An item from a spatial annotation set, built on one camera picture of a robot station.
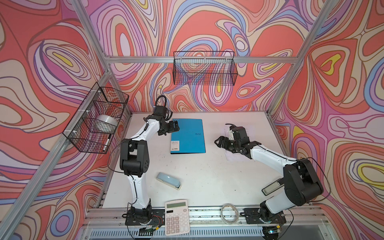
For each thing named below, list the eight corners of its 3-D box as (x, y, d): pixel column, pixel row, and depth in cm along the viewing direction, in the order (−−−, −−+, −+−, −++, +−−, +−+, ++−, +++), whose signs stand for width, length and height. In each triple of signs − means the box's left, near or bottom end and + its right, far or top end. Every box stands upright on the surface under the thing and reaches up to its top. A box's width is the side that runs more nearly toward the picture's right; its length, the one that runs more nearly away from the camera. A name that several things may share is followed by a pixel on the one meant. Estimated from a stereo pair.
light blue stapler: (157, 180, 88) (155, 176, 84) (161, 173, 90) (159, 170, 86) (179, 191, 84) (179, 188, 80) (183, 183, 86) (182, 180, 82)
